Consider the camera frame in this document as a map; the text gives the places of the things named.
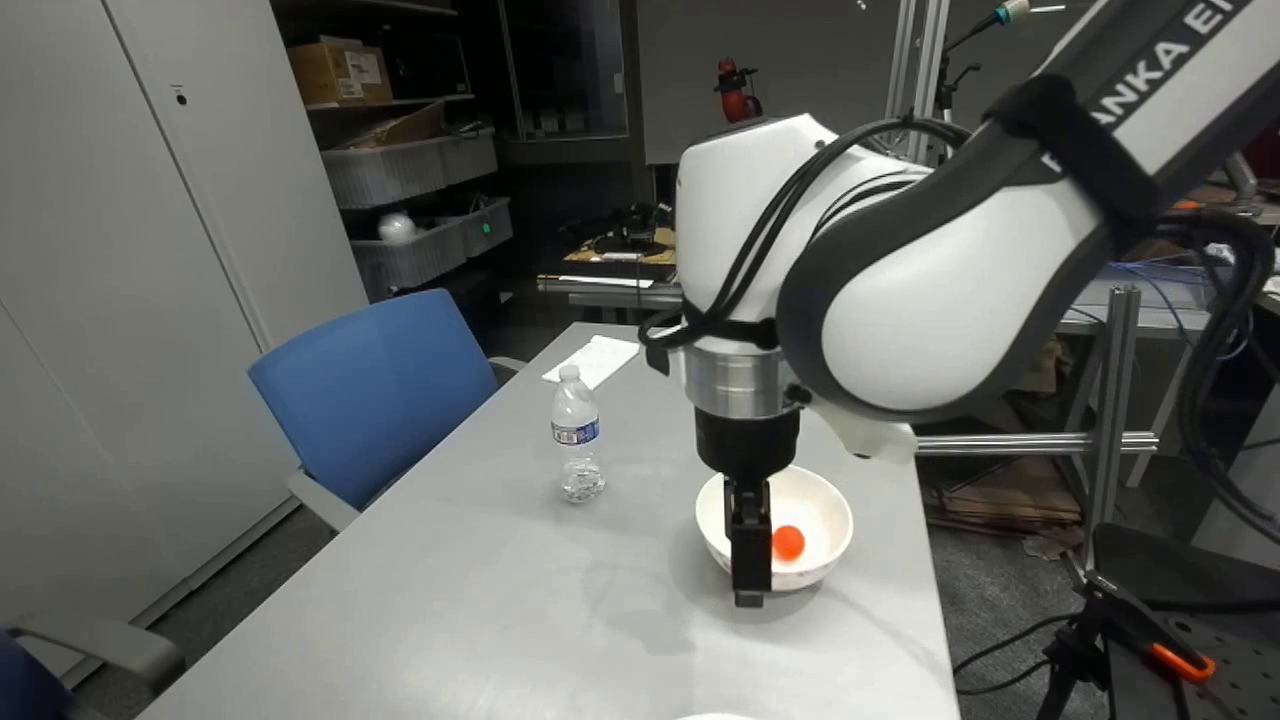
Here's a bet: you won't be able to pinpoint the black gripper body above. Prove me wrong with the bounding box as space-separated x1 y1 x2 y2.
697 412 801 479

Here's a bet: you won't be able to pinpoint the blue office chair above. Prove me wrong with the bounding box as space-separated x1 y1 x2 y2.
248 290 520 534

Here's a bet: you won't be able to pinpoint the orange black clamp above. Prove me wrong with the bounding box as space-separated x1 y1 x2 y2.
1036 561 1216 720

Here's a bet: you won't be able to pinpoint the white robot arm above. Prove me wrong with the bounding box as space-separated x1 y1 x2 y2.
641 0 1280 607

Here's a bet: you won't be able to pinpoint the white bowl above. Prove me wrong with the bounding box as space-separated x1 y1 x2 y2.
692 463 858 591

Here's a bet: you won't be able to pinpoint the red fire extinguisher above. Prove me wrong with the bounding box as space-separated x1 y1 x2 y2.
717 59 765 125

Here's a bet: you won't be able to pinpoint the grey storage shelf bins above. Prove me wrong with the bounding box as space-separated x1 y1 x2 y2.
323 130 514 301

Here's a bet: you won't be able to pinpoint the clear plastic water bottle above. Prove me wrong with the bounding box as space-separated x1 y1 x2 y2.
548 365 603 504

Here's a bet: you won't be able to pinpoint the white paper sheet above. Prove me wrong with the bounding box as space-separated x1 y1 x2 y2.
545 336 641 388

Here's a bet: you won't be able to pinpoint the orange ball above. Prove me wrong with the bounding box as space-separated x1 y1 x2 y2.
771 525 805 561

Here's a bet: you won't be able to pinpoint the cardboard box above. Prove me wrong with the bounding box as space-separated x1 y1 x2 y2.
287 42 393 108

